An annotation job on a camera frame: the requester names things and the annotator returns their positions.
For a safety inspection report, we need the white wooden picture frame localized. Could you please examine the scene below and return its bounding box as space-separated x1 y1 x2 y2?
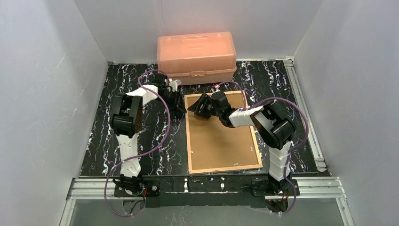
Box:
184 90 263 175

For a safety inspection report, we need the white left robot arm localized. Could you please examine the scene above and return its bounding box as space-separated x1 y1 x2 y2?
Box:
110 71 186 178

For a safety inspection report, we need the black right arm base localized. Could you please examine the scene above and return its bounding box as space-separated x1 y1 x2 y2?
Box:
249 178 300 199

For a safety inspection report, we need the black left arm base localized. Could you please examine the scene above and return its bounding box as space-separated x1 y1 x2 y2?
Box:
112 175 160 197

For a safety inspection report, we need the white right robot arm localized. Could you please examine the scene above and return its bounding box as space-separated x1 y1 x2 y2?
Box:
188 91 296 182

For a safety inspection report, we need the translucent orange plastic box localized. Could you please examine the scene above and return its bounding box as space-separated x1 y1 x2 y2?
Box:
157 32 237 85

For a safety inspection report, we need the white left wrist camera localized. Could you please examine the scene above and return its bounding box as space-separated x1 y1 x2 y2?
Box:
168 78 181 92

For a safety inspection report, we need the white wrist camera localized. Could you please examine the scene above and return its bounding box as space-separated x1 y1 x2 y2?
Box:
168 78 181 92
211 84 220 93

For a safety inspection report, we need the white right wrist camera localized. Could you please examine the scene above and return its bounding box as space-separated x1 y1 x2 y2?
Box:
211 84 220 93

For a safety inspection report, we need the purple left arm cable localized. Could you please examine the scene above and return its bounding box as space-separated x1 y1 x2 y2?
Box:
104 69 175 218

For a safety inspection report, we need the aluminium right side rail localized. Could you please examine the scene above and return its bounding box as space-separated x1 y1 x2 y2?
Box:
285 56 332 173

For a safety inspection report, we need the aluminium rail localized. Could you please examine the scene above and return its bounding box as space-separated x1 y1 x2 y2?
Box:
67 175 347 199
285 56 332 173

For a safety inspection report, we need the aluminium front rail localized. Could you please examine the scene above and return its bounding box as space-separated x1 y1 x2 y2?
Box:
67 175 347 199

